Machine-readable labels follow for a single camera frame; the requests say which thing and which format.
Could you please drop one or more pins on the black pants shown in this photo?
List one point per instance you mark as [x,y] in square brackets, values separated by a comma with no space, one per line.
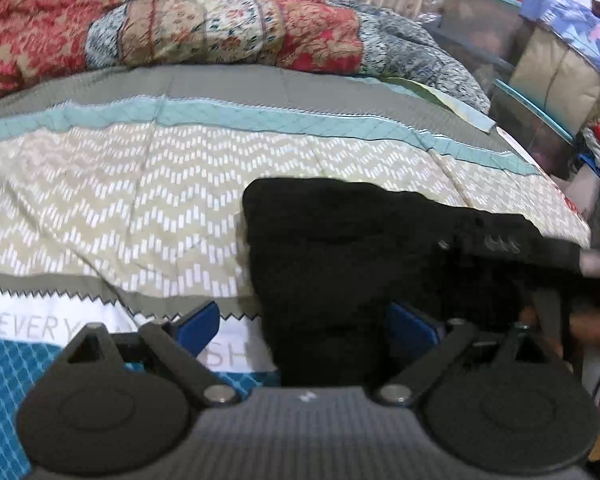
[340,260]

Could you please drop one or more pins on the clear bin with teal lid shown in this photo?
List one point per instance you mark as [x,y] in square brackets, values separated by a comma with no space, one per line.
[480,20]
[530,130]

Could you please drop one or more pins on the chevron patterned bedspread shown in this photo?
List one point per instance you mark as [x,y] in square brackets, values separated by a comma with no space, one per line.
[130,200]

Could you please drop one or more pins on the person's right hand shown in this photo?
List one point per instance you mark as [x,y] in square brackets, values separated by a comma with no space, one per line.
[595,327]

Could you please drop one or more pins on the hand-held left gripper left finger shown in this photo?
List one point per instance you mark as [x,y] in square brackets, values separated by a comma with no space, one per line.
[197,324]

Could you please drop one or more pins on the beige storage bag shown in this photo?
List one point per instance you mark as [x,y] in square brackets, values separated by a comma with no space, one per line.
[555,75]

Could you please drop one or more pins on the blue printed cloth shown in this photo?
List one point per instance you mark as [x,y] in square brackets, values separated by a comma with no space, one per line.
[575,20]

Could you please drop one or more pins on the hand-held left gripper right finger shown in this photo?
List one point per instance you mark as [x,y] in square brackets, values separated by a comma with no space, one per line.
[411,329]

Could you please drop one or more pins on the red floral patchwork quilt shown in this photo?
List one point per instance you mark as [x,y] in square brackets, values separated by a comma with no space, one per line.
[205,20]

